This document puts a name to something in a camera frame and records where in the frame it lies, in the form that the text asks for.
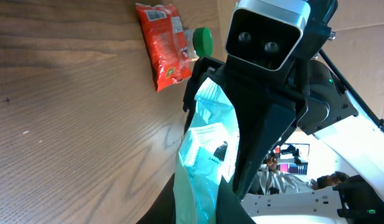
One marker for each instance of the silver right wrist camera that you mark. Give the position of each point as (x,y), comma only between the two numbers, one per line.
(265,32)

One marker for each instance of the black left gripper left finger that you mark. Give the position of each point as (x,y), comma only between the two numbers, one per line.
(163,210)

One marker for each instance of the mint green wipes pack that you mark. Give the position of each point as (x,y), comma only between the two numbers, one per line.
(206,156)

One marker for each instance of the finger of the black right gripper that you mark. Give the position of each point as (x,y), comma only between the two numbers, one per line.
(204,67)
(263,117)

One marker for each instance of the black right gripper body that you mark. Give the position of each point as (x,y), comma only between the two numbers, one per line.
(310,98)

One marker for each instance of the red snack bag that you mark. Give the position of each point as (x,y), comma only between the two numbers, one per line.
(166,42)

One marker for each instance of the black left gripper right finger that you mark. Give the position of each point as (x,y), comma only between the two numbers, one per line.
(229,209)

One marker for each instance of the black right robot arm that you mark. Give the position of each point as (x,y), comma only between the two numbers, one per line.
(359,140)

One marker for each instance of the cluttered background shelf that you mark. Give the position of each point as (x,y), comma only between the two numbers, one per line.
(292,158)

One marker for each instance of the green lid spice jar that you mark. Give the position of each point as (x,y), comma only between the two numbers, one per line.
(199,43)

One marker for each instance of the person in background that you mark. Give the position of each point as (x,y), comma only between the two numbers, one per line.
(270,181)

